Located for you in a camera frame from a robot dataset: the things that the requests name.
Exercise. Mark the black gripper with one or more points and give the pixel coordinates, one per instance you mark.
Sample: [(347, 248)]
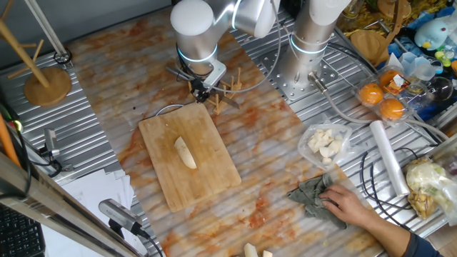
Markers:
[(200, 85)]

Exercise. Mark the steel cleaver knife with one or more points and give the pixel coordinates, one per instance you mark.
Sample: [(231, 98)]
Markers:
[(228, 102)]

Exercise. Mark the grey-green cloth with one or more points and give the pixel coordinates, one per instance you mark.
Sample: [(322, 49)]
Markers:
[(307, 194)]

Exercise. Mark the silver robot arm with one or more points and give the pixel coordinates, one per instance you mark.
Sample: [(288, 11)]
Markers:
[(194, 43)]

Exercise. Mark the person's right forearm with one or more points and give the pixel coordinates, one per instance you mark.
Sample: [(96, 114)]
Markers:
[(389, 233)]

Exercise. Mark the large white radish chunk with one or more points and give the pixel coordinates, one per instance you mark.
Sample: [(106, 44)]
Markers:
[(250, 250)]

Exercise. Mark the small white radish chunk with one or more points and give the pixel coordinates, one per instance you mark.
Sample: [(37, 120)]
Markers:
[(267, 253)]

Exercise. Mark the person's right hand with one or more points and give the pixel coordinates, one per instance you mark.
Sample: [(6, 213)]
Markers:
[(350, 207)]

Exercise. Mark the wooden knife rack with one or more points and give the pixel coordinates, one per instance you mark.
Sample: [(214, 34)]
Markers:
[(232, 95)]

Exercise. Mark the orange marbled table mat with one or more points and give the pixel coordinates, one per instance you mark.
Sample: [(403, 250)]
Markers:
[(250, 160)]

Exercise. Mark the wooden cutting board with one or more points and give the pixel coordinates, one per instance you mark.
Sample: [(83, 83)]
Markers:
[(207, 185)]

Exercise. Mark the white paper stack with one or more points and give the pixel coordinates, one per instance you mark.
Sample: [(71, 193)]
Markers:
[(96, 189)]

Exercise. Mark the wooden mug tree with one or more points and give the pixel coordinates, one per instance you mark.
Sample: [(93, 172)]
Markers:
[(48, 87)]

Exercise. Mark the round wooden disc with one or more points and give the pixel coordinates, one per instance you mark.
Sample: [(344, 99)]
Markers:
[(367, 46)]

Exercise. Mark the orange fruit with label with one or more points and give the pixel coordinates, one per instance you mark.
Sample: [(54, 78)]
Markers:
[(387, 76)]

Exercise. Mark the white plastic bag roll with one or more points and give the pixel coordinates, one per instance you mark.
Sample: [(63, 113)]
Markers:
[(389, 157)]

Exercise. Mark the orange pole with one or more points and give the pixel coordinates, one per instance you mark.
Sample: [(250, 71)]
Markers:
[(7, 142)]

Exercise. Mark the clear plastic fruit pack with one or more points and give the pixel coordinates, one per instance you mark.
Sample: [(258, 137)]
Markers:
[(414, 96)]

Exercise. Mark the black keyboard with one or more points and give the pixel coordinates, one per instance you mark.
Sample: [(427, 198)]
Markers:
[(18, 235)]

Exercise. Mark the blue plush toy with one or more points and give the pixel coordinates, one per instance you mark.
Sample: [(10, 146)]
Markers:
[(430, 34)]

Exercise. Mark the clear glass bowl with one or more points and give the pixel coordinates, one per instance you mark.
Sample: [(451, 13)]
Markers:
[(440, 89)]

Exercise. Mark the clear bag of vegetable scraps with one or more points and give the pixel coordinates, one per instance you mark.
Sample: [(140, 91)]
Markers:
[(428, 185)]

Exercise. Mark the silver bracket with black connector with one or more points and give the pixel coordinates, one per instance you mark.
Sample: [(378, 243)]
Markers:
[(218, 71)]

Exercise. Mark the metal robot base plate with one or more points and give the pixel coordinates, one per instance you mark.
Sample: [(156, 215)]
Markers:
[(270, 64)]

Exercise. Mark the large silver camera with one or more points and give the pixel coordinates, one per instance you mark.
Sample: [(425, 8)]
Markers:
[(118, 213)]

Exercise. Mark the small silver camera on clamp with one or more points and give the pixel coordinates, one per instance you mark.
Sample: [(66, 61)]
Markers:
[(51, 141)]

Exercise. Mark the steel frame bar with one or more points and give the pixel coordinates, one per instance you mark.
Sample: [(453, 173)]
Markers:
[(53, 210)]

